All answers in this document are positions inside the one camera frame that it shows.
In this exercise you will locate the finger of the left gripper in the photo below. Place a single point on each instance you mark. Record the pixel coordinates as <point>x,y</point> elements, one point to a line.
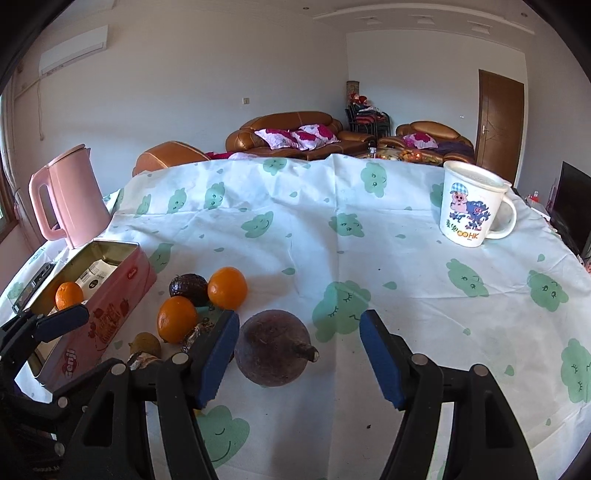
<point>60,322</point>

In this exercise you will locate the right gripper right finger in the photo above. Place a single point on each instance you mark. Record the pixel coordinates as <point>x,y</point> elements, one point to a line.
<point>486,440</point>

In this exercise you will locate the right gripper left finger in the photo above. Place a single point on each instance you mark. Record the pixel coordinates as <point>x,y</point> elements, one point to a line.
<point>185,383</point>

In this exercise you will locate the orange mandarin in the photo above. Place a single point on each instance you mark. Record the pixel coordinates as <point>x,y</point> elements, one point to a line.
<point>176,318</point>
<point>227,289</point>
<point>68,294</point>

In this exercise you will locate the small yellow-green fruit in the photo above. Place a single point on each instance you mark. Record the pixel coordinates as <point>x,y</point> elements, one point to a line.
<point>145,342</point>

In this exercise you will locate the brown candy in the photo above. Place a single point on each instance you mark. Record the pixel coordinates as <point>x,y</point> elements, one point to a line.
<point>203,328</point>

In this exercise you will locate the large purple round fruit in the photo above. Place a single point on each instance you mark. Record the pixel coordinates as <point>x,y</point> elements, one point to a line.
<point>274,348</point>

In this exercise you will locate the dark wrinkled passion fruit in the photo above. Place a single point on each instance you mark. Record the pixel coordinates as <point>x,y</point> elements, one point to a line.
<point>190,286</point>

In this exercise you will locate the printed paper in tin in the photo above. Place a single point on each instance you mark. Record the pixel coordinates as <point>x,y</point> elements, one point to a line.
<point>94,276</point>

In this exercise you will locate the pink metal tin box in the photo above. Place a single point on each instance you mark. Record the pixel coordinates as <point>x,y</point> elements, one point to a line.
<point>54,364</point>

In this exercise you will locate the pink electric kettle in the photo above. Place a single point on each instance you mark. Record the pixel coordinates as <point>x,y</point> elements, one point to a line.
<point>74,196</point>

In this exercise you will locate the white cloud-print tablecloth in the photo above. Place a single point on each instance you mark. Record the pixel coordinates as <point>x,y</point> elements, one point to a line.
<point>330,239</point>

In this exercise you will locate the brown leather chair back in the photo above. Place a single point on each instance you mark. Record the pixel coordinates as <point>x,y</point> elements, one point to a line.
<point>166,155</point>

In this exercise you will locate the brown leather long sofa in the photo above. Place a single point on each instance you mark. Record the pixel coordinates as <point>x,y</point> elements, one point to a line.
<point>244,140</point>

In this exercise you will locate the white cartoon mug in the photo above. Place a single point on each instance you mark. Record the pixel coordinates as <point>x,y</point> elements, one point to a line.
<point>472,198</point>

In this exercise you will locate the black television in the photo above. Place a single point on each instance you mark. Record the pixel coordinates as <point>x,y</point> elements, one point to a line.
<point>570,213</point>

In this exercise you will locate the pink floral pillow left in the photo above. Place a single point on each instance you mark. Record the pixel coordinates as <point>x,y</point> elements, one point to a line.
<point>278,139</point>

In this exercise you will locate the pink floral pillow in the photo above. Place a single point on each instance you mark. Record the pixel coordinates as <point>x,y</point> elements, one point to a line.
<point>278,139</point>
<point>314,136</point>

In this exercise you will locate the pink floral pillow right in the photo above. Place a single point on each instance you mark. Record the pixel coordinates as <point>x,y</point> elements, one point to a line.
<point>314,136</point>

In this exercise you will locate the brown leather small sofa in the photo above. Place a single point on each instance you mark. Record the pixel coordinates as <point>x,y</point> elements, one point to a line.
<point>452,145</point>

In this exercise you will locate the pink pillow small sofa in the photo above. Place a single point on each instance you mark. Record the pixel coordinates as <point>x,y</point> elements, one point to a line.
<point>420,141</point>

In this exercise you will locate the brown wooden door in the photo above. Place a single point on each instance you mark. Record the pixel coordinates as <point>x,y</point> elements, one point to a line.
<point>500,124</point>

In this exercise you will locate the stacked dark chairs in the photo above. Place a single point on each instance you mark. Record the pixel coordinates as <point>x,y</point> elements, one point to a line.
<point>363,117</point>

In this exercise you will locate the white wall air conditioner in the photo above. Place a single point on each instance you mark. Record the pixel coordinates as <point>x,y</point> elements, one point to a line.
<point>73,50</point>

